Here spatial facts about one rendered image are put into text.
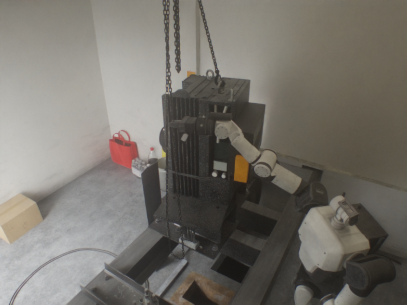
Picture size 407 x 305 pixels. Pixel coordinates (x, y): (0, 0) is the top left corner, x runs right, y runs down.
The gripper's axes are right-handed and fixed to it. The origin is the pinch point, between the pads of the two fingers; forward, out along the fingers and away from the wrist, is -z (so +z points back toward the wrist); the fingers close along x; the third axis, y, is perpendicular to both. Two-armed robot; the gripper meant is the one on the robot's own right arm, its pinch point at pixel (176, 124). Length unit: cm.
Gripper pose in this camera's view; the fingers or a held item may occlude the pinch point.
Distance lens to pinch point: 138.6
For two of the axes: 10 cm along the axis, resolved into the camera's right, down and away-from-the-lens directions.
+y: -0.2, -8.8, -4.7
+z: 9.7, 0.9, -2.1
